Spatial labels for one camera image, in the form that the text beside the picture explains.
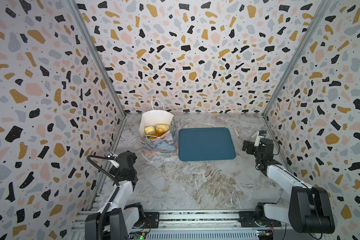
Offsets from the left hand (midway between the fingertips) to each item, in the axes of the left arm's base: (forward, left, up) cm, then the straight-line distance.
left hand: (120, 155), depth 83 cm
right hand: (+9, -76, +2) cm, 76 cm away
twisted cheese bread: (+13, -15, +5) cm, 21 cm away
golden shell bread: (+4, -23, +13) cm, 27 cm away
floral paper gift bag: (+6, -26, +2) cm, 26 cm away
